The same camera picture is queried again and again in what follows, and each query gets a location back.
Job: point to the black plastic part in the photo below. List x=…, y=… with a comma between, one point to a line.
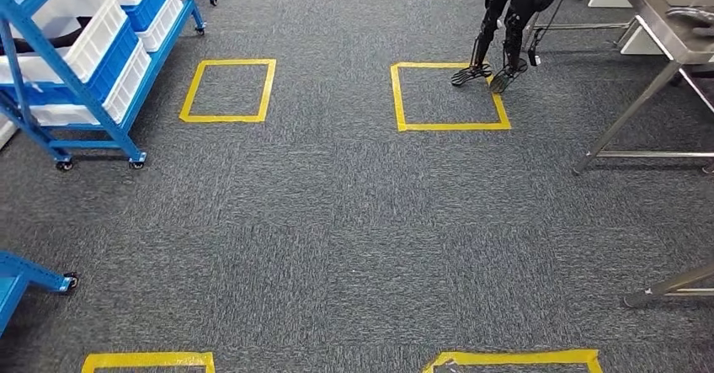
x=50, y=41

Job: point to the blue wheeled tray rack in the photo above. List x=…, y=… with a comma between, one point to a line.
x=95, y=144

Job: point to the blue plastic tray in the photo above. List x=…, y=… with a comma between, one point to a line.
x=111, y=69
x=150, y=2

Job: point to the yellow floor tape rectangle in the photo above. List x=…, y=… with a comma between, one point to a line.
x=145, y=359

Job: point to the stainless steel side table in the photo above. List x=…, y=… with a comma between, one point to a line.
x=664, y=30

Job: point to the grey metal object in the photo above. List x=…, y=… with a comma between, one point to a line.
x=691, y=16

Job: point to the stainless steel table frame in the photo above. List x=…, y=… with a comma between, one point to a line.
x=580, y=26

